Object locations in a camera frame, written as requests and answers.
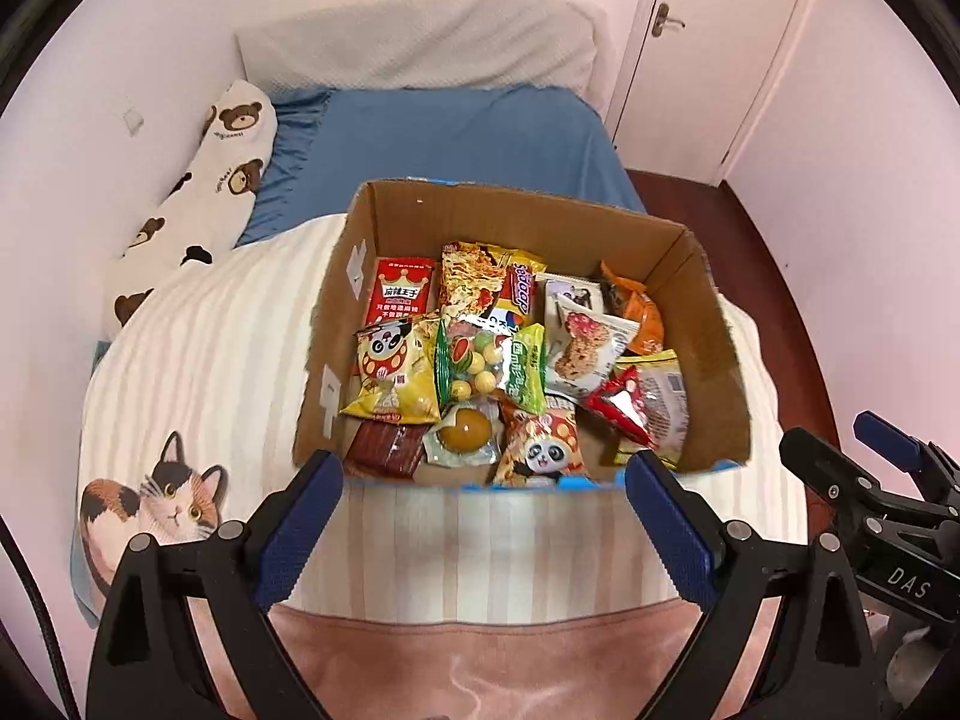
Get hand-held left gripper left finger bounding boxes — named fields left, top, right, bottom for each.
left=84, top=450, right=346, bottom=720

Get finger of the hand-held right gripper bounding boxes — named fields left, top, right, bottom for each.
left=853, top=411, right=960, bottom=500
left=778, top=427, right=905, bottom=520

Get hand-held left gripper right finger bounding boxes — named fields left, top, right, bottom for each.
left=624, top=450, right=875, bottom=720

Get red crown print snack packet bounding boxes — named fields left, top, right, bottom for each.
left=366, top=256, right=438, bottom=331

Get cardboard box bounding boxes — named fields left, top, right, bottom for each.
left=292, top=178, right=752, bottom=492

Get dark red brown snack packet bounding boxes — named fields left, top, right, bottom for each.
left=345, top=420, right=425, bottom=477

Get beige yellow edged snack packet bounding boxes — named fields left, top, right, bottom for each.
left=613, top=349, right=689, bottom=470

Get red silver snack packet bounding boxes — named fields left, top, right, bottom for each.
left=585, top=366, right=655, bottom=447

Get orange panda print snack packet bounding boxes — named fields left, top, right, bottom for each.
left=491, top=397, right=593, bottom=486

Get yellow panda print snack packet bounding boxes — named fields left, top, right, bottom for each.
left=339, top=315, right=443, bottom=425

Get striped cat print blanket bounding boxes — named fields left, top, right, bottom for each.
left=69, top=214, right=807, bottom=627

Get clear braised egg packet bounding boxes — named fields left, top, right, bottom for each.
left=422, top=401, right=500, bottom=466

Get white oat bar packet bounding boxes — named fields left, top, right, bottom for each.
left=544, top=296, right=640, bottom=402

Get green yellow snack packet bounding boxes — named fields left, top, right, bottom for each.
left=499, top=324, right=548, bottom=415

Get green colourful ball candy packet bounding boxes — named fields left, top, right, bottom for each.
left=435, top=315, right=511, bottom=410

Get white photo print snack packet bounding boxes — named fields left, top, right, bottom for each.
left=541, top=276, right=607, bottom=314

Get white blue snack packet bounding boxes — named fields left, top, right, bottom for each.
left=480, top=307, right=527, bottom=338

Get yellow red candy bar packet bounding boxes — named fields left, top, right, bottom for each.
left=504, top=259, right=547, bottom=310

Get yellow red noodle snack packet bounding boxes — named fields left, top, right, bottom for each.
left=439, top=241, right=518, bottom=316

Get bear print long pillow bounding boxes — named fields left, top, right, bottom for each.
left=101, top=79, right=280, bottom=342

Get blue bed sheet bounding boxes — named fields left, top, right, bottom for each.
left=234, top=84, right=647, bottom=248

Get white door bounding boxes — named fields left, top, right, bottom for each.
left=604, top=0, right=818, bottom=185

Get grey pillow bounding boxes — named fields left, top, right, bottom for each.
left=234, top=0, right=608, bottom=102

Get black cable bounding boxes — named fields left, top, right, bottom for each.
left=0, top=517, right=83, bottom=720

